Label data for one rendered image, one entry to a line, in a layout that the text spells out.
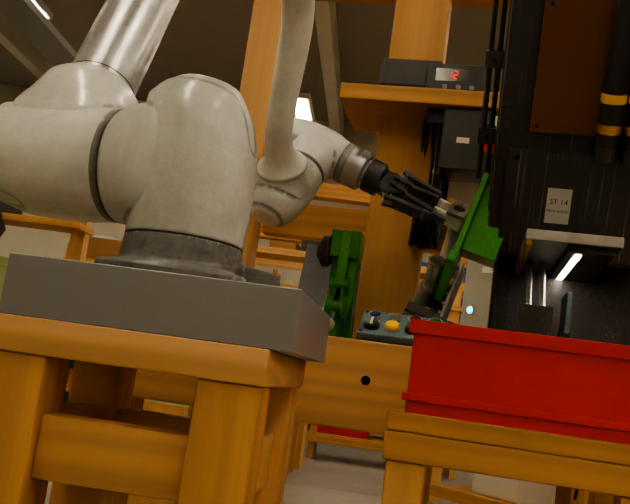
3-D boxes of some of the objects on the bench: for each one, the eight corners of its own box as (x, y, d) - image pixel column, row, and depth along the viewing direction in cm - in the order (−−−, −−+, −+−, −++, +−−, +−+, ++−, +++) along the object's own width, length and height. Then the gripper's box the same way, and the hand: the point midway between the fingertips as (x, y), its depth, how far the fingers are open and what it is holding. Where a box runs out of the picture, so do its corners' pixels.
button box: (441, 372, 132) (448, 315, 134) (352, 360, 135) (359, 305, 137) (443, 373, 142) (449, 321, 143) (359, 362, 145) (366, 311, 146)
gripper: (356, 175, 168) (459, 227, 163) (384, 144, 179) (481, 191, 175) (346, 203, 172) (446, 254, 168) (375, 171, 184) (469, 217, 180)
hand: (450, 215), depth 172 cm, fingers closed on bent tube, 3 cm apart
